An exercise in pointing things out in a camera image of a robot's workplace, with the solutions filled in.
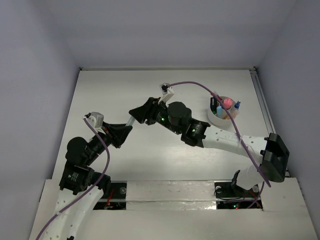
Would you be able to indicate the green highlighter marker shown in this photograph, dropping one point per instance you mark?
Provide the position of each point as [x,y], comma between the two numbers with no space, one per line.
[130,121]

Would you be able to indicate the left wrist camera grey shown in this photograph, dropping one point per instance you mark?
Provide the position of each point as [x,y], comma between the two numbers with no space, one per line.
[95,120]

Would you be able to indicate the blue highlighter marker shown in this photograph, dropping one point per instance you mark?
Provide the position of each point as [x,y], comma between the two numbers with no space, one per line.
[219,112]

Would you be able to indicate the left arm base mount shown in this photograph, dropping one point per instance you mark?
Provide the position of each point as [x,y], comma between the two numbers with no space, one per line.
[115,199]

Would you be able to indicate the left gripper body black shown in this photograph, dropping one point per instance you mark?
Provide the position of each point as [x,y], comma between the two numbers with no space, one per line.
[113,136]

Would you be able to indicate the red gel pen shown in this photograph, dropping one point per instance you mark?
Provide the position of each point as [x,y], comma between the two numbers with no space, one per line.
[215,94]

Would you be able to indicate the orange highlighter marker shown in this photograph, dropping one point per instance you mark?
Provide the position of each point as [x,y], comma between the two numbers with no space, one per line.
[233,115]

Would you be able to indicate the black green highlighter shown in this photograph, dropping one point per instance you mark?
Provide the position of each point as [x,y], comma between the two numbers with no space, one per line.
[213,105]

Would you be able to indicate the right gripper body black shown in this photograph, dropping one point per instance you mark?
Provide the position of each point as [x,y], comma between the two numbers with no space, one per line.
[159,112]

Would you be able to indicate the white round container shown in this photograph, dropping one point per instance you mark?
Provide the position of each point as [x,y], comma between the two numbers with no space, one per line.
[221,122]

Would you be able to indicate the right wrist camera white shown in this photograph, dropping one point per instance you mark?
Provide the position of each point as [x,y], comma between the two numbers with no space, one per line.
[167,93]

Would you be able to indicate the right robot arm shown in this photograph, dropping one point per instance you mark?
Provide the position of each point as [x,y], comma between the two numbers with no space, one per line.
[270,154]

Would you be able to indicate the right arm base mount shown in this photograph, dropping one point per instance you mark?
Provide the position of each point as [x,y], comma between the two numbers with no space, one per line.
[229,196]

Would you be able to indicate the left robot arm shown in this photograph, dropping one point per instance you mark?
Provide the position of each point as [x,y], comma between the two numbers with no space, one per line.
[80,186]

